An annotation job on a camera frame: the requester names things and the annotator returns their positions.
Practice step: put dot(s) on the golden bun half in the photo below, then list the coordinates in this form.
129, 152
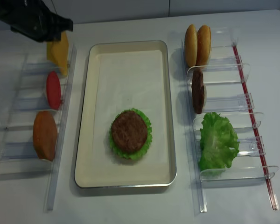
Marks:
190, 46
203, 45

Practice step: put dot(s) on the clear acrylic rack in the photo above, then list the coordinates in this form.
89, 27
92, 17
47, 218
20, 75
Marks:
225, 79
23, 77

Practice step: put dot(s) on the yellow cheese slice front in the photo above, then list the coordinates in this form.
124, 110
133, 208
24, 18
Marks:
57, 52

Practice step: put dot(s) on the bottom bun on tray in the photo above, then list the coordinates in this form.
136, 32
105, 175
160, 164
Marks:
127, 159

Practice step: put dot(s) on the cream metal tray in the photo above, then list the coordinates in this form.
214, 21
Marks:
90, 172

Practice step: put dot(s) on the brown bun left rack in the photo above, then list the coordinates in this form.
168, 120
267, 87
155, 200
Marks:
45, 135

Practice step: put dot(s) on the golden bun half left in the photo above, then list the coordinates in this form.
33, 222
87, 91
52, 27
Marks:
190, 46

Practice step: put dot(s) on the brown meat patty on tray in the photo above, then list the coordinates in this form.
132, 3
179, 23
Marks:
129, 132

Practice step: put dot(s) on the green lettuce leaf in rack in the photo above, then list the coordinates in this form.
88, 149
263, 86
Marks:
219, 142

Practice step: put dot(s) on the white paper tray liner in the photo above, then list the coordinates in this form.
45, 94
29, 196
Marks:
131, 80

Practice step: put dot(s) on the golden bun half right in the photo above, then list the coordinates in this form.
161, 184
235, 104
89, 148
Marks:
203, 45

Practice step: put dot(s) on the clear acrylic right rack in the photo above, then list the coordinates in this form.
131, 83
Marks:
225, 79

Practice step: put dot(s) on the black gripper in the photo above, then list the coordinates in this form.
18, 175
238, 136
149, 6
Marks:
34, 20

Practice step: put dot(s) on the brown meat patty in rack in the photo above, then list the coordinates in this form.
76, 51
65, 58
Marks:
198, 91

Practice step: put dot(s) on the red tomato slice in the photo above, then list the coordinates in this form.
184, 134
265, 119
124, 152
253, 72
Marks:
53, 90

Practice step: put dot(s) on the green lettuce under patty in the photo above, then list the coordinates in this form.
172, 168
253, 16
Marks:
146, 146

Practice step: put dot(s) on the clear acrylic left rack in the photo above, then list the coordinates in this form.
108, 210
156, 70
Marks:
23, 77

